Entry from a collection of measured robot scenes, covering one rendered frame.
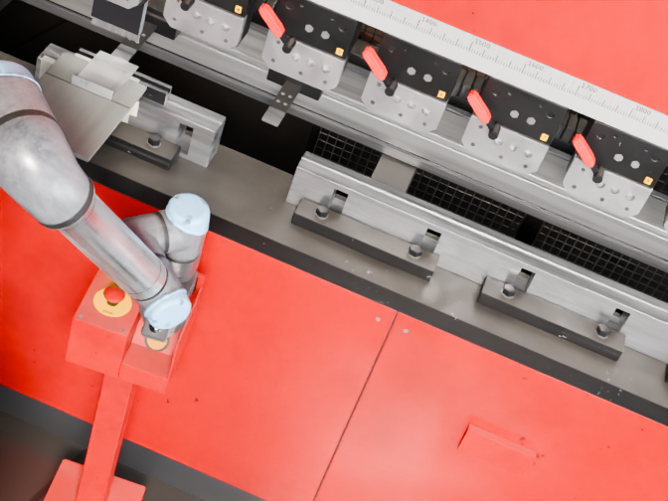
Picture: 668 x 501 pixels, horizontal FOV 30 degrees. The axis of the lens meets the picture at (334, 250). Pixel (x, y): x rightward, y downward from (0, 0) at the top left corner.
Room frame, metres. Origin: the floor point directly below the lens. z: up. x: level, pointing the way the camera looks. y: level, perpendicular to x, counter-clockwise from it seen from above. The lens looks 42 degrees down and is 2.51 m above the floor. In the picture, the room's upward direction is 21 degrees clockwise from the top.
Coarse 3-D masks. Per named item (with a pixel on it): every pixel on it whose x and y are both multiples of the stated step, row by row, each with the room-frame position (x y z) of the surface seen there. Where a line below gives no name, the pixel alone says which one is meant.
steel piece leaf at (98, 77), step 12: (96, 60) 1.97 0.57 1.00; (84, 72) 1.92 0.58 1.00; (96, 72) 1.94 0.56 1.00; (108, 72) 1.95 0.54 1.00; (120, 72) 1.97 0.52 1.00; (84, 84) 1.88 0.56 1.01; (96, 84) 1.88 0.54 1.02; (108, 84) 1.91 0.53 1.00; (120, 84) 1.93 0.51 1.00; (108, 96) 1.87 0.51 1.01
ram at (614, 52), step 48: (336, 0) 1.91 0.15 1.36; (432, 0) 1.90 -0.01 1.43; (480, 0) 1.90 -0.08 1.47; (528, 0) 1.89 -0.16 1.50; (576, 0) 1.89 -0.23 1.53; (624, 0) 1.89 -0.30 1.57; (432, 48) 1.90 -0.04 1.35; (528, 48) 1.89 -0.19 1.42; (576, 48) 1.89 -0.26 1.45; (624, 48) 1.88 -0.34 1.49; (576, 96) 1.89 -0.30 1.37; (624, 96) 1.88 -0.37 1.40
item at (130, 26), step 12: (96, 0) 1.97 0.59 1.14; (96, 12) 1.97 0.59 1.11; (108, 12) 1.97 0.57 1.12; (120, 12) 1.97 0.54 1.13; (132, 12) 1.97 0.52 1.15; (144, 12) 1.98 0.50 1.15; (96, 24) 1.98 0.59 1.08; (108, 24) 1.98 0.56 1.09; (120, 24) 1.97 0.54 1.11; (132, 24) 1.97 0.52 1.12; (132, 36) 1.97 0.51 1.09
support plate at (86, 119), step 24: (48, 72) 1.89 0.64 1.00; (72, 72) 1.91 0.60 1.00; (48, 96) 1.82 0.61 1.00; (72, 96) 1.84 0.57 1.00; (96, 96) 1.87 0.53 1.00; (120, 96) 1.89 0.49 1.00; (72, 120) 1.78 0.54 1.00; (96, 120) 1.80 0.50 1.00; (120, 120) 1.83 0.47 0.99; (72, 144) 1.71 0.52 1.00; (96, 144) 1.74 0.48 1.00
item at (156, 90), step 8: (88, 56) 1.99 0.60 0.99; (136, 72) 1.99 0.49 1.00; (144, 80) 1.98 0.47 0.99; (152, 80) 1.98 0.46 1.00; (152, 88) 1.96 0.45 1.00; (160, 88) 1.96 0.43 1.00; (168, 88) 1.98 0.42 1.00; (144, 96) 1.96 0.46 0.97; (152, 96) 1.96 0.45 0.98; (160, 96) 1.96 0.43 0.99; (168, 96) 1.97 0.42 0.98
